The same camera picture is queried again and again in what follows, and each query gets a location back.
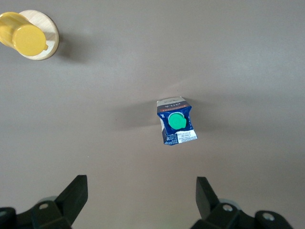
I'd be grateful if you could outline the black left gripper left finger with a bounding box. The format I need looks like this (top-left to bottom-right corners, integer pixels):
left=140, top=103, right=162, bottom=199
left=30, top=175, right=88, bottom=229

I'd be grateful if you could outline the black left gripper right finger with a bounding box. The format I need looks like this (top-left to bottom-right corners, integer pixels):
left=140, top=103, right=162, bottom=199
left=190, top=177, right=257, bottom=229

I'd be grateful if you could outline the blue milk carton green cap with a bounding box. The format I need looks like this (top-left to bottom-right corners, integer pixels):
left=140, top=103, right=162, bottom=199
left=156, top=96, right=198, bottom=146

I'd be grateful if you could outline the yellow plastic cup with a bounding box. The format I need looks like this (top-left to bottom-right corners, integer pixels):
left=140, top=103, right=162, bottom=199
left=0, top=11, right=49, bottom=56

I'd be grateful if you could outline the round wooden mug stand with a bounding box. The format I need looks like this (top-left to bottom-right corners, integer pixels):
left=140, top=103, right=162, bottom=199
left=18, top=10, right=60, bottom=61

